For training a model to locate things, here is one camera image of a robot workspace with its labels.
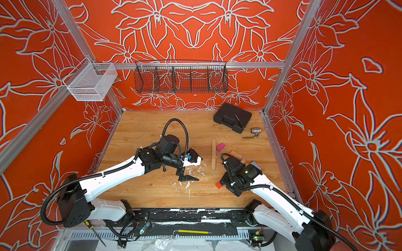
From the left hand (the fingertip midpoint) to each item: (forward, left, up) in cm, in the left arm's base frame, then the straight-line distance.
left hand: (200, 165), depth 70 cm
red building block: (-1, -10, -21) cm, 23 cm away
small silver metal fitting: (+36, -36, -16) cm, 53 cm away
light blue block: (+11, -32, -19) cm, 39 cm away
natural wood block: (+25, -7, -19) cm, 32 cm away
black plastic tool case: (+44, -20, -13) cm, 50 cm away
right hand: (-3, -11, -13) cm, 18 cm away
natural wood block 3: (+10, -7, -19) cm, 22 cm away
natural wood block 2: (+17, -7, -19) cm, 27 cm away
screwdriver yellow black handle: (-25, +49, -19) cm, 58 cm away
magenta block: (+24, -12, -20) cm, 33 cm away
